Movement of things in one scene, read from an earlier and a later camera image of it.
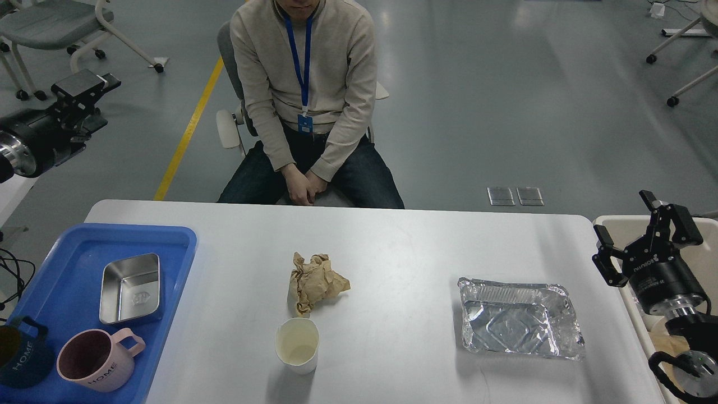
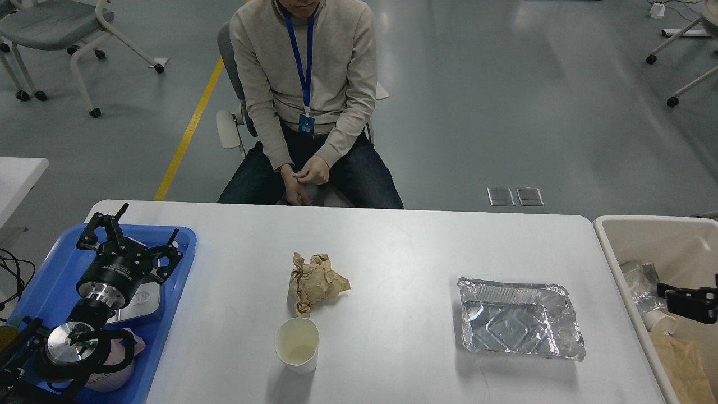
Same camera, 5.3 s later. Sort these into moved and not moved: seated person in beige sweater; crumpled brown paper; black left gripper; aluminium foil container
Moved: black left gripper
Not moved: seated person in beige sweater; crumpled brown paper; aluminium foil container
